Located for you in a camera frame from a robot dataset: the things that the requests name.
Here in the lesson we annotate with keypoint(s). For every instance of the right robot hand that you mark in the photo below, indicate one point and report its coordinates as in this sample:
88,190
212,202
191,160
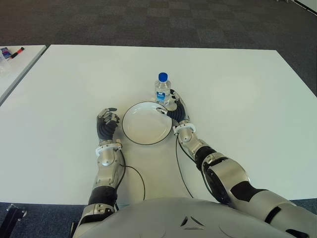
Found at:
179,111

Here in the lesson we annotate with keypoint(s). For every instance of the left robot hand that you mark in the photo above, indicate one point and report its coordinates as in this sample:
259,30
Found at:
106,127

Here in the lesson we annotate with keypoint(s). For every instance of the clear water bottle blue cap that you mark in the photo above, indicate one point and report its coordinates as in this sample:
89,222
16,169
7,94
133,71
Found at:
162,89

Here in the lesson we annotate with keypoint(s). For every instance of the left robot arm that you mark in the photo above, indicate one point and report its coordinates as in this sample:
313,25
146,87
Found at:
107,168

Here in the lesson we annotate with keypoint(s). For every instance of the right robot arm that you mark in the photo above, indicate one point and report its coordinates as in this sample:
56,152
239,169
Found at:
230,173

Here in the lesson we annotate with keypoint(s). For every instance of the white plate black rim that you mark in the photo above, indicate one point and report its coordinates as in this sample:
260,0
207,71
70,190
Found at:
146,124

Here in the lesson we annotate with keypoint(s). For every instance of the white side table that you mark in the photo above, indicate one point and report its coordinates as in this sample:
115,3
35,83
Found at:
17,72

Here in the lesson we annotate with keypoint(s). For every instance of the grey robot torso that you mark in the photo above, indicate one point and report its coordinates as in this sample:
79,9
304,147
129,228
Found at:
173,220

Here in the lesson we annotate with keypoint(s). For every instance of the red black marker pen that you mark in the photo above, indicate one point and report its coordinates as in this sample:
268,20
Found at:
17,52

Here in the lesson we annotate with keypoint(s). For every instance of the clear plastic bag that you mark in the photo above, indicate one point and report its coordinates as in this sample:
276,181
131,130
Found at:
4,68

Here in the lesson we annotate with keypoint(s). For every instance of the blue packet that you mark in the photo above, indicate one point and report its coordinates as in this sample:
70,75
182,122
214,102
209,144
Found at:
5,52

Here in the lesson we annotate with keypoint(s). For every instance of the black wheeled base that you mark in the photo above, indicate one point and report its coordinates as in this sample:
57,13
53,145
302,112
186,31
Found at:
15,218

